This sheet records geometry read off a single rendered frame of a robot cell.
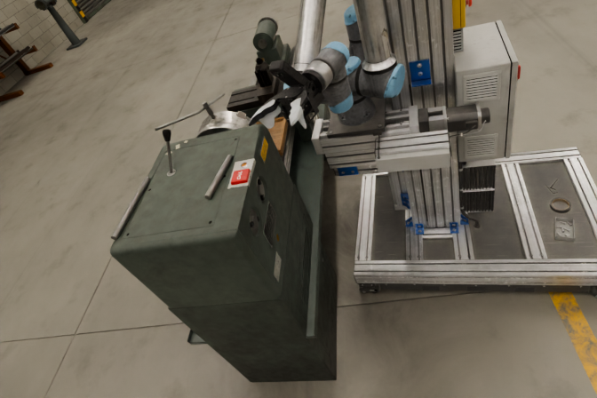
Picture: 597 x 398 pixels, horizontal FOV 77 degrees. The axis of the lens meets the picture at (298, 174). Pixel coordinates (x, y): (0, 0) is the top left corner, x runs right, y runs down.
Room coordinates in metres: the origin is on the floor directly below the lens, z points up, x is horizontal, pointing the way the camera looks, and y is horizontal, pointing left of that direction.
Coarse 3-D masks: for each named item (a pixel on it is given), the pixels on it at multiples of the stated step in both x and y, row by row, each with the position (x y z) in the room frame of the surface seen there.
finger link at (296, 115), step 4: (296, 100) 0.78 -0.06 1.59; (292, 104) 0.78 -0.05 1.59; (296, 104) 0.77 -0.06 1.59; (292, 108) 0.75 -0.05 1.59; (296, 108) 0.75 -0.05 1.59; (300, 108) 0.74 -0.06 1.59; (292, 112) 0.74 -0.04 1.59; (296, 112) 0.73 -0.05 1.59; (300, 112) 0.74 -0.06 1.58; (292, 116) 0.72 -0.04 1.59; (296, 116) 0.72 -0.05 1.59; (300, 116) 0.74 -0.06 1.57; (292, 120) 0.72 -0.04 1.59; (296, 120) 0.72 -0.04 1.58; (300, 120) 0.73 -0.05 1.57; (304, 120) 0.75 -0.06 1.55; (292, 124) 0.71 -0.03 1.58; (304, 124) 0.74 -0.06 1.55
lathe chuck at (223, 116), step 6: (216, 114) 1.56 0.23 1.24; (222, 114) 1.54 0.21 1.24; (228, 114) 1.54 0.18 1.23; (234, 114) 1.53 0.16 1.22; (204, 120) 1.59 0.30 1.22; (210, 120) 1.54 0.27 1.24; (216, 120) 1.51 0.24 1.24; (222, 120) 1.50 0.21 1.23; (228, 120) 1.49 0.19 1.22; (234, 120) 1.49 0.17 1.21; (240, 120) 1.50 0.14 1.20; (246, 120) 1.51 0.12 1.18; (204, 126) 1.51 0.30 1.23; (240, 126) 1.46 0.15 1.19
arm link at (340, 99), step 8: (344, 80) 0.93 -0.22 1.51; (328, 88) 0.94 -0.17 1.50; (336, 88) 0.92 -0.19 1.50; (344, 88) 0.92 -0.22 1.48; (328, 96) 0.94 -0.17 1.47; (336, 96) 0.92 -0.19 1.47; (344, 96) 0.92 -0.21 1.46; (352, 96) 0.94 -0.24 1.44; (328, 104) 0.96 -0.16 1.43; (336, 104) 0.93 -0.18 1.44; (344, 104) 0.92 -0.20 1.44; (352, 104) 0.93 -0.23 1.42; (336, 112) 0.93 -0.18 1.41
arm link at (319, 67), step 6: (318, 60) 0.92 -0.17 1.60; (312, 66) 0.90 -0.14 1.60; (318, 66) 0.90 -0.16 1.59; (324, 66) 0.90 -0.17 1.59; (318, 72) 0.88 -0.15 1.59; (324, 72) 0.88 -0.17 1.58; (330, 72) 0.89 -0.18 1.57; (324, 78) 0.87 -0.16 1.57; (330, 78) 0.89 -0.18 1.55; (324, 84) 0.87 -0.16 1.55
